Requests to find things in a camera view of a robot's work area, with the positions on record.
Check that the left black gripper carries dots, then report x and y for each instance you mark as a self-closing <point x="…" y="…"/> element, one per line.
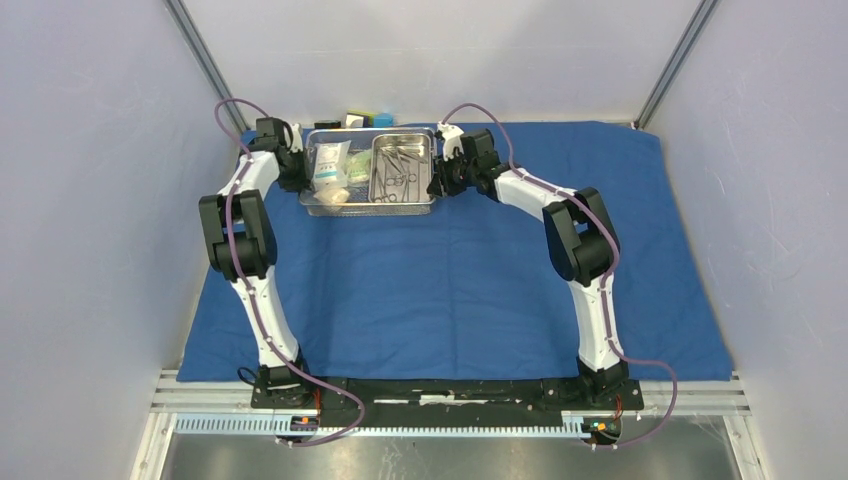
<point x="304" y="182"/>

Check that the white and yellow block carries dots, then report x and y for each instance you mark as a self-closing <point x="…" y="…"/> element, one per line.
<point x="358" y="119"/>

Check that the beige gauze packet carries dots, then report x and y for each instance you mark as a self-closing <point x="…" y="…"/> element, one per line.
<point x="332" y="196"/>

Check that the small black block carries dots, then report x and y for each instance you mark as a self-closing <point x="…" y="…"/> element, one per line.
<point x="328" y="124"/>

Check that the metal mesh tray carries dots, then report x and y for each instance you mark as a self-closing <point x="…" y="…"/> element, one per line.
<point x="358" y="204"/>

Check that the cyan blue block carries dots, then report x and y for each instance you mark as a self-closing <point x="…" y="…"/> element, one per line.
<point x="383" y="120"/>

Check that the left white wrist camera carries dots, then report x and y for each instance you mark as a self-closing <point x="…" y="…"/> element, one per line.
<point x="296" y="138"/>

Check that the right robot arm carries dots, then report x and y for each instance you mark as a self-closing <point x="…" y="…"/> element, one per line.
<point x="582" y="245"/>

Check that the green sterile packet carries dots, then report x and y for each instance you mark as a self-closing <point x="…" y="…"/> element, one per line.
<point x="358" y="167"/>

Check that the slotted cable duct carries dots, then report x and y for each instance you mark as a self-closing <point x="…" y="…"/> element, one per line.
<point x="305" y="426"/>

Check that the steel surgical instruments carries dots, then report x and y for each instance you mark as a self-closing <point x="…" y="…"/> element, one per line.
<point x="400" y="174"/>

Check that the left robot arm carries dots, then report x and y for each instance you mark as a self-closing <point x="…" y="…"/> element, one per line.
<point x="241" y="245"/>

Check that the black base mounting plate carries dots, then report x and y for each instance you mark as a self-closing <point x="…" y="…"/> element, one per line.
<point x="447" y="403"/>

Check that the white sterile packet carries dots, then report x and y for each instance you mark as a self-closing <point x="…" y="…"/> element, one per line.
<point x="329" y="165"/>

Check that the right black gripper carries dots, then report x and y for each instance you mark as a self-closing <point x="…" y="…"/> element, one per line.
<point x="439" y="185"/>

